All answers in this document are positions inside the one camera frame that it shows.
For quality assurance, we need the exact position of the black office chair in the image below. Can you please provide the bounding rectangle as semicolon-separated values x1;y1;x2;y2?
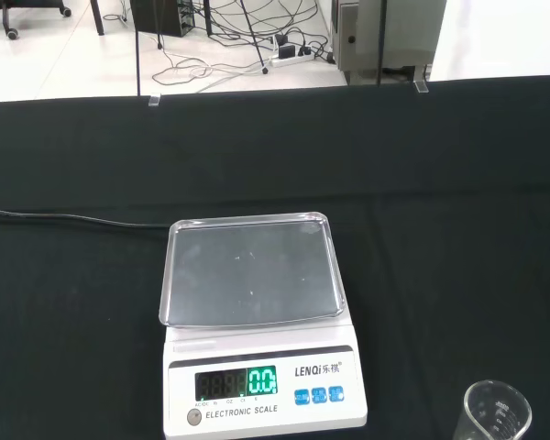
0;0;72;40

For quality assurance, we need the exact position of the black bench cloth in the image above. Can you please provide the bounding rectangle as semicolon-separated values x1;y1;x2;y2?
0;74;550;440

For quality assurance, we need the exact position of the grey metal cabinet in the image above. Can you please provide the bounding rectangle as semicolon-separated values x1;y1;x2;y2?
331;0;448;85

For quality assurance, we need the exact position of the white power strip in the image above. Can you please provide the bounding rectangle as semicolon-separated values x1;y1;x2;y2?
268;50;314;69

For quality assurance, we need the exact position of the black computer tower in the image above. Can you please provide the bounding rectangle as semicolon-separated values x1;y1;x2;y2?
130;0;196;39

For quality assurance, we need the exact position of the black balance power cable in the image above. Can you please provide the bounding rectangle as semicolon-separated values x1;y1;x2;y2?
0;204;175;230

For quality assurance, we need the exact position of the black upright pole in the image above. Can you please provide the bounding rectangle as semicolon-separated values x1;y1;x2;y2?
376;0;389;88

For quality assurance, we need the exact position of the black tripod leg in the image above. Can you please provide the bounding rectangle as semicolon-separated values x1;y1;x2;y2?
238;0;271;75
89;0;106;37
134;0;143;98

